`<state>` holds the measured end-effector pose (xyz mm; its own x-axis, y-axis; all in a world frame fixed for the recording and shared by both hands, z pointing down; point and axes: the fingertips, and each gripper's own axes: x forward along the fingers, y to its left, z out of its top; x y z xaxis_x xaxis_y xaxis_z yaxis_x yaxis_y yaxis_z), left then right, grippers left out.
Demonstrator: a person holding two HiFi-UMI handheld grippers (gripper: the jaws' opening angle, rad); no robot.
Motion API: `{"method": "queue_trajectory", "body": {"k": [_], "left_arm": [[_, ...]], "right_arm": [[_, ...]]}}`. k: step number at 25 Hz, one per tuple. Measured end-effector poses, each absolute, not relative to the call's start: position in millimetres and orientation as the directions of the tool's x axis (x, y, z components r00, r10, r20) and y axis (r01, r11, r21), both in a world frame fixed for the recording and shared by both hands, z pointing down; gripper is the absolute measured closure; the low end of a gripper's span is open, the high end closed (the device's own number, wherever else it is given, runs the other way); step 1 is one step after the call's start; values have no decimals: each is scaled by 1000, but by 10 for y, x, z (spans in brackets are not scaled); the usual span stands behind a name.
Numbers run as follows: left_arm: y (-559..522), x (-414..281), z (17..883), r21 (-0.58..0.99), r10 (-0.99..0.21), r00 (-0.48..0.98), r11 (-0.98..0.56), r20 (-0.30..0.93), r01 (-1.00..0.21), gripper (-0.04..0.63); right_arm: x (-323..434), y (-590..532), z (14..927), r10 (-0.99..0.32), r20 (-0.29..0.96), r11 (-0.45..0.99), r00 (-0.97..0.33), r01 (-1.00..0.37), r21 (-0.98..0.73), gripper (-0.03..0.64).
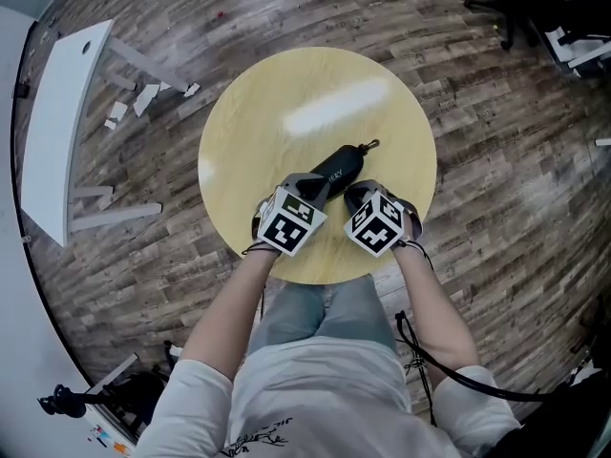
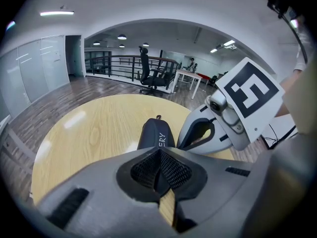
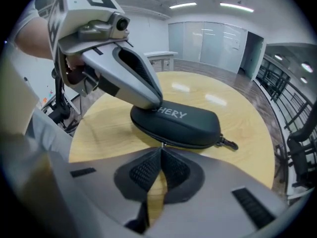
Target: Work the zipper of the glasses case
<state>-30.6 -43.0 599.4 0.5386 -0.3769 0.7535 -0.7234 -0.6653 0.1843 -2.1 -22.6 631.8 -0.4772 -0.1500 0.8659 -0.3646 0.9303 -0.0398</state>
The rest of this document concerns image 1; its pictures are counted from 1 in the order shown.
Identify person's grey trousers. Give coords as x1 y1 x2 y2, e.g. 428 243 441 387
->
247 274 398 353

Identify black zippered pouch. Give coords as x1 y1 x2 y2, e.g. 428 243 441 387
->
307 138 382 200

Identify black wrist cord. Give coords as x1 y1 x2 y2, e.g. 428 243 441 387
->
240 239 284 257
397 238 436 272

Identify white desk with stickers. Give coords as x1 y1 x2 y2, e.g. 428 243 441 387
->
84 352 140 458

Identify thick black cable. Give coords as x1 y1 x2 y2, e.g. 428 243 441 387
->
394 309 551 403

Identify black mesh office chair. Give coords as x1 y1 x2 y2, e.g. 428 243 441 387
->
37 340 179 444

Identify person's left forearm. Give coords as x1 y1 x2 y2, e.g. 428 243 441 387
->
180 245 284 382

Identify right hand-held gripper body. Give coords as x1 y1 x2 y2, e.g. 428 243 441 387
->
343 188 424 259

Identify white curved desk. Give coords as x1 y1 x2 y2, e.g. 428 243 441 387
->
20 18 202 248

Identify round yellow wooden table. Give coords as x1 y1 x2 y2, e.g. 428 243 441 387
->
198 46 438 286

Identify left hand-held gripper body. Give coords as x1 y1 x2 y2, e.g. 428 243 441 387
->
251 186 328 258

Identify thin black cord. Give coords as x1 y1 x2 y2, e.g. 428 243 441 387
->
402 330 438 427

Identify person's right forearm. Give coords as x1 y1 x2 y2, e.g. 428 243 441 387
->
391 240 481 367

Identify person's white printed shirt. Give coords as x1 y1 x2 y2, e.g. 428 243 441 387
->
135 334 522 458

